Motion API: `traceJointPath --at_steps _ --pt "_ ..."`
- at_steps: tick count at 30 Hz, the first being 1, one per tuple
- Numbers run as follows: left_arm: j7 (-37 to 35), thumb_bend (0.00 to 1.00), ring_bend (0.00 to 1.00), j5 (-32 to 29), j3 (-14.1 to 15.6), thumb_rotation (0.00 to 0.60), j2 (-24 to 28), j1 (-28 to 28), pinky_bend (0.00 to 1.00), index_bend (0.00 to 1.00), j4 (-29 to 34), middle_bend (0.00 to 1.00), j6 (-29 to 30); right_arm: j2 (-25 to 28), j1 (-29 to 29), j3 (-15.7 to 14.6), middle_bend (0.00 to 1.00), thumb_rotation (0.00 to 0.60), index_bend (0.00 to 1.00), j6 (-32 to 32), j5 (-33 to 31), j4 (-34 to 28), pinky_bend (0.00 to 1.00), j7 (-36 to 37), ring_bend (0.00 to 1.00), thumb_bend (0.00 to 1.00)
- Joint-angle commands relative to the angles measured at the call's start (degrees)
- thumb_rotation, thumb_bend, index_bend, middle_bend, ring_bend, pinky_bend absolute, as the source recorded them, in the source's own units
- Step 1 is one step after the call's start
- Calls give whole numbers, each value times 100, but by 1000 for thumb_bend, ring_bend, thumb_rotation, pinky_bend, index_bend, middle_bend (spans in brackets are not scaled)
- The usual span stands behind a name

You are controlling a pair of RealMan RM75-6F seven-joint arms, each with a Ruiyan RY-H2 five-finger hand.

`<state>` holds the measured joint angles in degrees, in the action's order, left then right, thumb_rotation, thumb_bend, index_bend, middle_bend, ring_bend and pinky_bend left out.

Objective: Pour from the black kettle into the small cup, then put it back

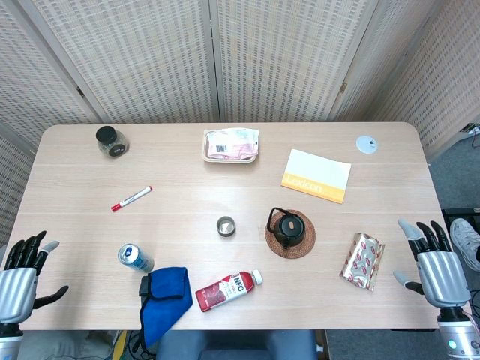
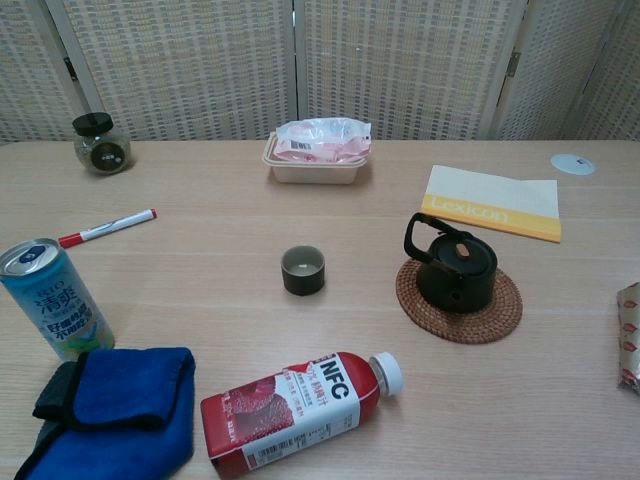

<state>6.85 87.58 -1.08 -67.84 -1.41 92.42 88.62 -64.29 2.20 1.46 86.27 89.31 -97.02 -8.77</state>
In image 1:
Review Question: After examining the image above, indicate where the black metal frame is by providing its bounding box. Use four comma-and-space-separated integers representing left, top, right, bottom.
441, 207, 480, 226

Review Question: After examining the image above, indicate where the beige woven folding screen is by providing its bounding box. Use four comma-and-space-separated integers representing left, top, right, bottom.
0, 0, 480, 248

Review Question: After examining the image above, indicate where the red NFC juice bottle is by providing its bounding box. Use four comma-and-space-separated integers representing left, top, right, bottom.
194, 268, 264, 313

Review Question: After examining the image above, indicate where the brown round woven coaster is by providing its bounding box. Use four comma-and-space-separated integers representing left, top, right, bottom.
264, 208, 317, 260

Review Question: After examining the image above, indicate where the beige food tray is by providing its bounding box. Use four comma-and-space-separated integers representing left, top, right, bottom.
202, 129, 259, 164

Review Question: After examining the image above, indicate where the light blue drink can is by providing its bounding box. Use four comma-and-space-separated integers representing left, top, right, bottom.
118, 242, 155, 274

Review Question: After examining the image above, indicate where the black teapot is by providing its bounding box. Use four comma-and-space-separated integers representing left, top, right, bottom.
265, 207, 304, 251

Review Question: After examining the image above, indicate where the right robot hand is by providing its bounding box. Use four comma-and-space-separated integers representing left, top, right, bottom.
392, 218, 472, 309

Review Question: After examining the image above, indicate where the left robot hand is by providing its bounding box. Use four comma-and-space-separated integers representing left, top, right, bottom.
0, 229, 71, 324

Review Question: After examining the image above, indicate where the red white marker pen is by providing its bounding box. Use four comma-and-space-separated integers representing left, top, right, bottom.
109, 185, 154, 213

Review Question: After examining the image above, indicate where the glass jar black lid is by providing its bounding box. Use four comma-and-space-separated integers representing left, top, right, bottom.
95, 125, 130, 158

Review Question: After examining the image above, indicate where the blue folded cloth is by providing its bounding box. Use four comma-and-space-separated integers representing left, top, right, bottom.
138, 266, 194, 349

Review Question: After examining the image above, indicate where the white sneaker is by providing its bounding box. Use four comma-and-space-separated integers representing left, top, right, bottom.
449, 218, 480, 272

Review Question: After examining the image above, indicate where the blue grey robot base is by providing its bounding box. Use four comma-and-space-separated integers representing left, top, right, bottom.
155, 329, 318, 360

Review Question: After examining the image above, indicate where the yellow white Lexicon book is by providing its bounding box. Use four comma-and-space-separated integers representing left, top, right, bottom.
280, 148, 353, 205

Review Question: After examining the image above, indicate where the small dark teacup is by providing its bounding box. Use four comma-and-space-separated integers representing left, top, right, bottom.
216, 216, 237, 239

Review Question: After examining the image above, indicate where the grey round cable grommet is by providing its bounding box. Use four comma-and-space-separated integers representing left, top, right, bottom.
355, 135, 379, 155

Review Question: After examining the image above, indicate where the pink white snack packet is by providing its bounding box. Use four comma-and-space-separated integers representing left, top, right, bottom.
205, 127, 260, 160

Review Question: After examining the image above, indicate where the gold red snack packet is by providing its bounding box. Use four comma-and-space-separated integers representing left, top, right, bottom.
339, 232, 386, 293

